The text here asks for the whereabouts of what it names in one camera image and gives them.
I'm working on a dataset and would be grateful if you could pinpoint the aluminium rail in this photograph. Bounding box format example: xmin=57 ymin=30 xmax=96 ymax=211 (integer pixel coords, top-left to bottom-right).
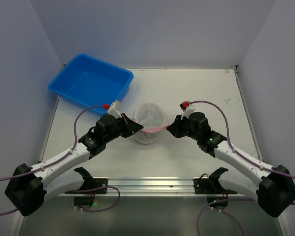
xmin=94 ymin=177 xmax=257 ymax=200

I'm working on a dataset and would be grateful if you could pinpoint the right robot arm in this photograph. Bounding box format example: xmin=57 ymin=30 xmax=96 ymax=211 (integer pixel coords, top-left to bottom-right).
xmin=167 ymin=112 xmax=295 ymax=217

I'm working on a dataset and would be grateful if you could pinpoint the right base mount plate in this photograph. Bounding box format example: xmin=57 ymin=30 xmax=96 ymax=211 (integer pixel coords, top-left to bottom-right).
xmin=193 ymin=173 xmax=213 ymax=195

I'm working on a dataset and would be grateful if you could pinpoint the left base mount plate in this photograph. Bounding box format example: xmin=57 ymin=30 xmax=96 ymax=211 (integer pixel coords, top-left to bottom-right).
xmin=79 ymin=178 xmax=108 ymax=194

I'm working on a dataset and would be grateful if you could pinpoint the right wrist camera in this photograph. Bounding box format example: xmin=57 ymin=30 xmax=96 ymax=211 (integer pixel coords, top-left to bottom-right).
xmin=180 ymin=101 xmax=195 ymax=120

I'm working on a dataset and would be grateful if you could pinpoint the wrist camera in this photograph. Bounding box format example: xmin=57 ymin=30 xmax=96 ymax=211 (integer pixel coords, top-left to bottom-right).
xmin=180 ymin=101 xmax=195 ymax=120
xmin=104 ymin=100 xmax=121 ymax=119

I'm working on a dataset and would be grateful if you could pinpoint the white mesh laundry bag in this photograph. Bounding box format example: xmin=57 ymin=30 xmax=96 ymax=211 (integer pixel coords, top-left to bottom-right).
xmin=132 ymin=102 xmax=169 ymax=144

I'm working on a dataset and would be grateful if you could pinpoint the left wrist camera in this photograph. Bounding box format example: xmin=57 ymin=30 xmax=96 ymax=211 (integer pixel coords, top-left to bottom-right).
xmin=104 ymin=100 xmax=121 ymax=119

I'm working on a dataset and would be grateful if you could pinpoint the blue plastic bin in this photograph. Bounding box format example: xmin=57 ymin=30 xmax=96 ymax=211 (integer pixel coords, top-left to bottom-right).
xmin=48 ymin=54 xmax=134 ymax=116

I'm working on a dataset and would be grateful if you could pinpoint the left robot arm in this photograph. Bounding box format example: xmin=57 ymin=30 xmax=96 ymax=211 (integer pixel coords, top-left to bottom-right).
xmin=5 ymin=114 xmax=143 ymax=216

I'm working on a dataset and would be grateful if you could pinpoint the base mount plate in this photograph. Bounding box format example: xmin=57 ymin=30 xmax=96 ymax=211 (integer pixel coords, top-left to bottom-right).
xmin=193 ymin=173 xmax=213 ymax=195
xmin=79 ymin=178 xmax=108 ymax=194

